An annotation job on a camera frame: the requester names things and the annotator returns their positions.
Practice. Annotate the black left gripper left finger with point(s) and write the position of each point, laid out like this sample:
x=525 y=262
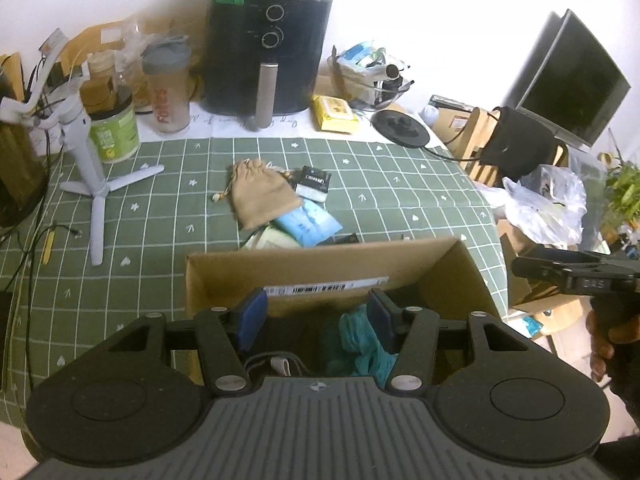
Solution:
x=223 y=335

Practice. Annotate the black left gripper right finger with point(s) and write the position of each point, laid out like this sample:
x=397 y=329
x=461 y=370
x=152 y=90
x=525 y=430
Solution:
x=410 y=334

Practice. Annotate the person's right hand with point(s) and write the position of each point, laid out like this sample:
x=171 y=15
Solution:
x=604 y=339

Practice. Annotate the teal mesh bath sponge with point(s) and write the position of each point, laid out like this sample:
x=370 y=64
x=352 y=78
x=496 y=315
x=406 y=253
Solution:
x=351 y=348

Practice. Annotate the green potted plant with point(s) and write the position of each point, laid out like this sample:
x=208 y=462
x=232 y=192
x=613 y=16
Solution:
x=621 y=195

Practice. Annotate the white plastic bag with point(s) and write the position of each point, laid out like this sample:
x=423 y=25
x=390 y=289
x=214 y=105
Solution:
x=546 y=205

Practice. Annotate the brown cardboard box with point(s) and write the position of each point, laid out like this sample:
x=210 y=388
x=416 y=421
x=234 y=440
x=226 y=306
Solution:
x=310 y=288

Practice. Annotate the green white packet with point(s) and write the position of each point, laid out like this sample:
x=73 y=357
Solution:
x=270 y=237

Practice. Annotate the black sock with white band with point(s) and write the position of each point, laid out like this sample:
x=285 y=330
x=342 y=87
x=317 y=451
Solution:
x=351 y=238

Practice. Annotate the blue tissue pack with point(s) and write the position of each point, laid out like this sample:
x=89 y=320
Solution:
x=309 y=224

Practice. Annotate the black bag on chair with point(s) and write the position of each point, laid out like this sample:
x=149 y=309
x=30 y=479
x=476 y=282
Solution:
x=519 y=144

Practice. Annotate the green checked tablecloth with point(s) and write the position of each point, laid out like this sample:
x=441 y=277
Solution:
x=62 y=304

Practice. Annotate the black white small box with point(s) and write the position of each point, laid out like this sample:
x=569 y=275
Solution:
x=313 y=184

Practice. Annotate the wooden chair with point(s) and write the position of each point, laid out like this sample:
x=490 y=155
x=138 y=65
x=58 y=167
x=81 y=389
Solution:
x=476 y=133

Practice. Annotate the black monitor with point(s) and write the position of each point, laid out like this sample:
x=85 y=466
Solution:
x=569 y=82

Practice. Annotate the black round kettle base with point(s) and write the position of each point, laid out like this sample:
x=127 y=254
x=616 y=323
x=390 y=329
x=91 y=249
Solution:
x=400 y=128

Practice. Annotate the green label jar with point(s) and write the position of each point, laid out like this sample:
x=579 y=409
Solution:
x=110 y=106

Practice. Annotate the yellow wet wipes pack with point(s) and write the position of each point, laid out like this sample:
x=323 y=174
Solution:
x=334 y=115

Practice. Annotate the glass bowl with clutter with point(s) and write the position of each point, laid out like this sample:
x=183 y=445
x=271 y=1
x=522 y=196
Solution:
x=366 y=77

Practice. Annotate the white phone gimbal tripod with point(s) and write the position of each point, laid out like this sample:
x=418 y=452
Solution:
x=75 y=125

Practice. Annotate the black air fryer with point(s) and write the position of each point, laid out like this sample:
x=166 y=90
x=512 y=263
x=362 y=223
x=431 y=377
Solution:
x=245 y=41

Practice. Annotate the grey lid shaker bottle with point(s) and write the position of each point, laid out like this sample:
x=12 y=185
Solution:
x=165 y=64

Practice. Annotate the tan drawstring pouch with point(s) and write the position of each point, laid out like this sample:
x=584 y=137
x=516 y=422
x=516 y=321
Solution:
x=258 y=193

